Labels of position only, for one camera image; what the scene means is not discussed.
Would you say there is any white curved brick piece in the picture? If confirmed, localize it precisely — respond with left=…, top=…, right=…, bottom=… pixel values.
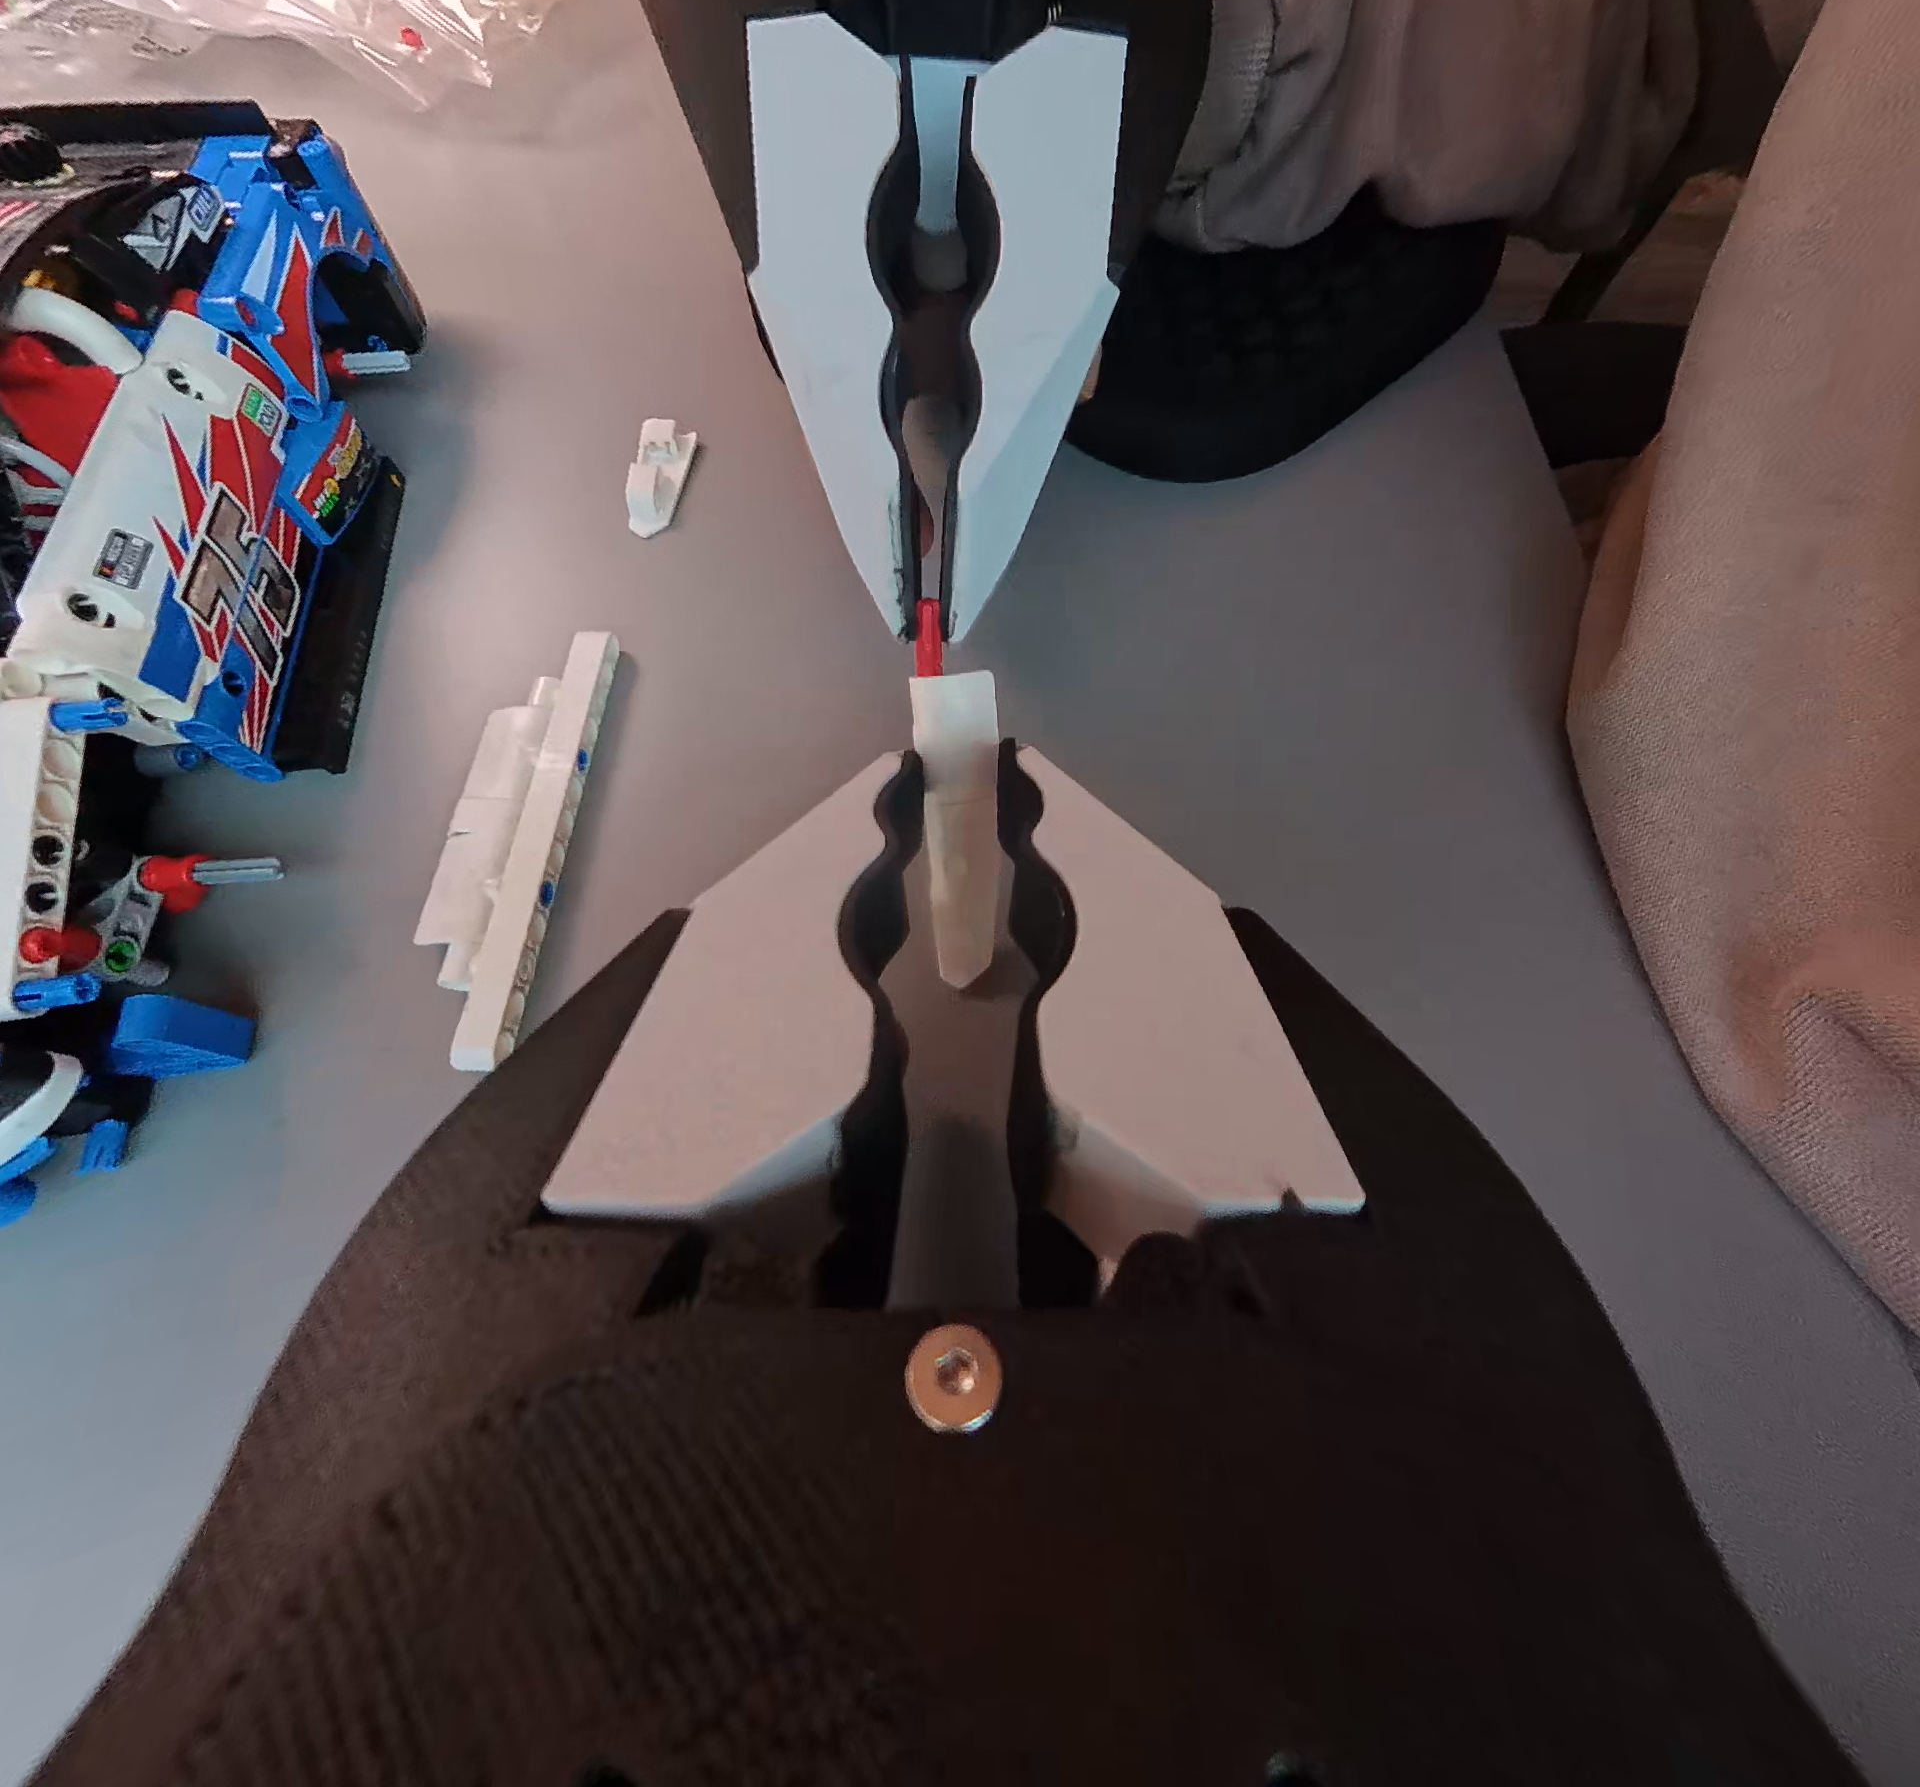
left=907, top=668, right=1002, bottom=998

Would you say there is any black office chair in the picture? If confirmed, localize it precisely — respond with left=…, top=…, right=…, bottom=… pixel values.
left=1074, top=189, right=1698, bottom=482

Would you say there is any person's right forearm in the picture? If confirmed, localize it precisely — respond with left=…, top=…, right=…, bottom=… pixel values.
left=1154, top=0, right=1787, bottom=259

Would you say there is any blue white red toy car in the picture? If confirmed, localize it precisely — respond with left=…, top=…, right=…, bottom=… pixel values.
left=0, top=99, right=425, bottom=1226

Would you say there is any long white brick beam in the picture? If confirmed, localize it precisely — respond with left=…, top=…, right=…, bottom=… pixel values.
left=413, top=632, right=621, bottom=1074

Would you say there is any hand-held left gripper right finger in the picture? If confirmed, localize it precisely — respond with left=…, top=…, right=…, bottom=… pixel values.
left=998, top=739, right=1370, bottom=1285

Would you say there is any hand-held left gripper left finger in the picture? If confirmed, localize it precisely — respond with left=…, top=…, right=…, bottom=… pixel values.
left=537, top=747, right=922, bottom=1234

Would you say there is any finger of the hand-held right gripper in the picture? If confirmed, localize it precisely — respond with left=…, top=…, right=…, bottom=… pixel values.
left=935, top=20, right=1132, bottom=643
left=746, top=7, right=930, bottom=641

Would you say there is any small white brick panel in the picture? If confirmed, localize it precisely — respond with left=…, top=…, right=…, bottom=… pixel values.
left=621, top=418, right=697, bottom=537

